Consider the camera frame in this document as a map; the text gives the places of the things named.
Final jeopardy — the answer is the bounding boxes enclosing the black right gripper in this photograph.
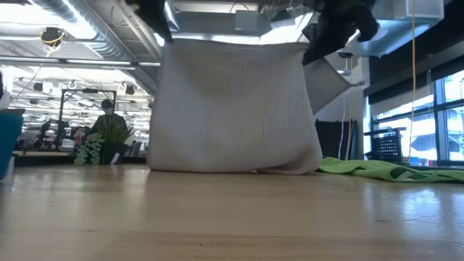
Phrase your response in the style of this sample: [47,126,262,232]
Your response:
[302,0,380,66]

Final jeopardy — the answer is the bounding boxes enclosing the grey waffle microfiber towel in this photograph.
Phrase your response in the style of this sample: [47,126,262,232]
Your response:
[146,38,365,175]

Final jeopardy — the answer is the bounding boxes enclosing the green microfiber towel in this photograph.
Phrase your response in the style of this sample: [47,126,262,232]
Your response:
[318,157,464,184]

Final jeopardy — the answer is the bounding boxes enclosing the blue plastic basket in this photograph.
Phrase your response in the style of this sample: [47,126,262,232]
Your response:
[0,108,25,181]

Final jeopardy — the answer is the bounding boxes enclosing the grey ceiling junction box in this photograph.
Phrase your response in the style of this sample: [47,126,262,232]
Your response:
[234,9,259,32]

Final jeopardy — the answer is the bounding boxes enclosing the black upright panel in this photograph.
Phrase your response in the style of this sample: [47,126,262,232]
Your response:
[314,118,358,160]

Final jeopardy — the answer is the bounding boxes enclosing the person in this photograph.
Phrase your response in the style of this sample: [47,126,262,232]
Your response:
[88,99,128,135]

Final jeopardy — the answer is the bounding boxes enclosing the black perforated crate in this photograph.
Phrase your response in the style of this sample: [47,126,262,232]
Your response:
[364,126,407,163]

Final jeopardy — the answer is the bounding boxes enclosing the potted succulent in black pot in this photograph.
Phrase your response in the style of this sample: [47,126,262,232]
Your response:
[74,115,136,167]

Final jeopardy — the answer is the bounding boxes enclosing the silver ceiling air duct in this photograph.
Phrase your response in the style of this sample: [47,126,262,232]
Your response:
[32,0,181,97]

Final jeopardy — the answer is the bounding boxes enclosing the yellow hanging cable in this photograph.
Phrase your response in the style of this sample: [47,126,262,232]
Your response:
[408,0,417,160]

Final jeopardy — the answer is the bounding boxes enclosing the black ceiling cable reel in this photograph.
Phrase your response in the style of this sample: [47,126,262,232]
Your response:
[39,27,66,48]

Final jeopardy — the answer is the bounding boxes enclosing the black table edge rail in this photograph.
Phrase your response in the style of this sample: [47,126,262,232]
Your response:
[14,154,149,167]

